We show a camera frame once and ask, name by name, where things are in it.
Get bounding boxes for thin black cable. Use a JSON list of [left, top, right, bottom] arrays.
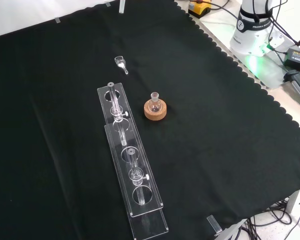
[[211, 0, 241, 24]]

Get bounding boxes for black power adapter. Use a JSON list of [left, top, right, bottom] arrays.
[[282, 47, 300, 74]]

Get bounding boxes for cork ring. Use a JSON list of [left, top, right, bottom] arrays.
[[143, 98, 168, 121]]

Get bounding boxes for black cable bundle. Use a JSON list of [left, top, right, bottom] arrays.
[[239, 197, 300, 240]]

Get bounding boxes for glass round-bottom flask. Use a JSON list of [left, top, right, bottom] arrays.
[[149, 91, 163, 113]]

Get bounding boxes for black cloth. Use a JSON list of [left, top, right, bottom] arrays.
[[0, 0, 300, 240]]

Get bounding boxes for clear acrylic funnel stand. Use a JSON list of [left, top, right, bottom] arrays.
[[96, 81, 170, 240]]

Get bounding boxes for yellow stop button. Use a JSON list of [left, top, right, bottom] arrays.
[[188, 0, 212, 19]]

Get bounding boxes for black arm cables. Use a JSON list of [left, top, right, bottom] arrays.
[[263, 0, 300, 66]]

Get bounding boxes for black grey tool handle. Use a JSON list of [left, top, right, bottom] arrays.
[[283, 69, 300, 106]]

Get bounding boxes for small glass weighing funnel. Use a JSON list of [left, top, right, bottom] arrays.
[[114, 55, 129, 75]]

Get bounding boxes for grey metal base plate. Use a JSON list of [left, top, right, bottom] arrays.
[[199, 17, 295, 90]]

